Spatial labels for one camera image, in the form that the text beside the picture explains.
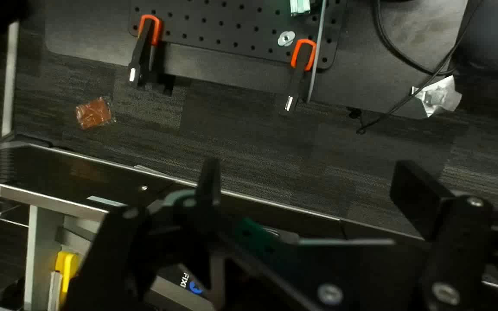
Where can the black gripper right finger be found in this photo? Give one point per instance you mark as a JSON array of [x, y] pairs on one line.
[[420, 198]]

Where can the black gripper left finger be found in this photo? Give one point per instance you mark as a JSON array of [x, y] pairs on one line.
[[209, 191]]

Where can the yellow object in drawer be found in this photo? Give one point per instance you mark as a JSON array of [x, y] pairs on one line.
[[66, 265]]

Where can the green plastic piece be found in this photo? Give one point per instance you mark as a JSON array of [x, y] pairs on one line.
[[251, 236]]

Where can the black iFixit box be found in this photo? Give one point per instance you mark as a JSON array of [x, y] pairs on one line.
[[183, 288]]

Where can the crumpled silver foil piece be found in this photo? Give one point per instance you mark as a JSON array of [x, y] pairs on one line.
[[438, 97]]

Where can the brown crumpled wrapper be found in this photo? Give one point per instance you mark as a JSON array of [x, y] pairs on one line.
[[95, 113]]

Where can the black perforated pegboard panel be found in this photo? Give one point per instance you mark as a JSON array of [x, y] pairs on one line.
[[251, 28]]

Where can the left orange-handled black clamp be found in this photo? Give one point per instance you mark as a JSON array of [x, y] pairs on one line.
[[142, 65]]

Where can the orange-handled black clamp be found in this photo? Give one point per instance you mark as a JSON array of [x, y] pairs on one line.
[[142, 65], [301, 63]]

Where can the right orange-handled black clamp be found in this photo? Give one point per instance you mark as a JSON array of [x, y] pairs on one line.
[[301, 63]]

